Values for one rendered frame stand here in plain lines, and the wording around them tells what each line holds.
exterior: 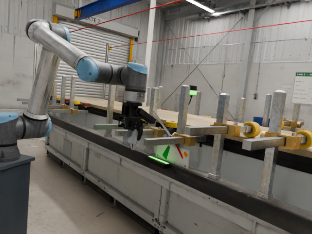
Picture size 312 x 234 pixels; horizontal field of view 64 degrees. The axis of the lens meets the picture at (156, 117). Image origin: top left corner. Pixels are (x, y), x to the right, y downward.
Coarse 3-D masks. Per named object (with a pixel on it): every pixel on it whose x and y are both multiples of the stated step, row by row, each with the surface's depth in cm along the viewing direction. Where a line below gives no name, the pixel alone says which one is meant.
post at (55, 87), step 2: (56, 80) 284; (54, 82) 283; (56, 82) 284; (54, 84) 283; (56, 84) 285; (54, 86) 284; (56, 86) 285; (54, 88) 284; (56, 88) 285; (54, 90) 284; (56, 90) 286; (54, 92) 285; (56, 92) 286; (52, 94) 287; (54, 94) 285; (56, 94) 286; (52, 96) 287; (54, 96) 285; (56, 96) 287; (52, 98) 286; (54, 98) 286; (56, 98) 287; (52, 100) 286; (54, 100) 286; (52, 102) 286; (54, 102) 286; (52, 104) 286; (54, 104) 286; (52, 112) 286; (54, 112) 288
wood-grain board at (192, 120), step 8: (96, 104) 255; (104, 104) 267; (120, 104) 295; (120, 112) 215; (160, 112) 236; (168, 112) 246; (176, 112) 258; (168, 120) 172; (176, 120) 178; (192, 120) 190; (200, 120) 196; (208, 120) 204; (264, 128) 185; (232, 136) 134; (240, 136) 130; (256, 136) 134; (288, 152) 112; (296, 152) 110; (304, 152) 107
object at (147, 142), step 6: (150, 138) 120; (156, 138) 122; (162, 138) 123; (168, 138) 125; (174, 138) 127; (180, 138) 130; (198, 138) 140; (204, 138) 143; (144, 144) 118; (150, 144) 117; (156, 144) 120; (162, 144) 123
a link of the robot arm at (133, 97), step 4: (128, 92) 106; (132, 92) 105; (136, 92) 105; (140, 92) 106; (124, 96) 109; (128, 96) 106; (132, 96) 105; (136, 96) 105; (140, 96) 106; (144, 96) 108; (128, 100) 106; (132, 100) 105; (136, 100) 106; (140, 100) 106; (144, 100) 109
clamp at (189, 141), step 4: (176, 136) 137; (184, 136) 133; (188, 136) 131; (192, 136) 132; (184, 140) 133; (188, 140) 130; (192, 140) 131; (184, 144) 133; (188, 144) 130; (192, 144) 132
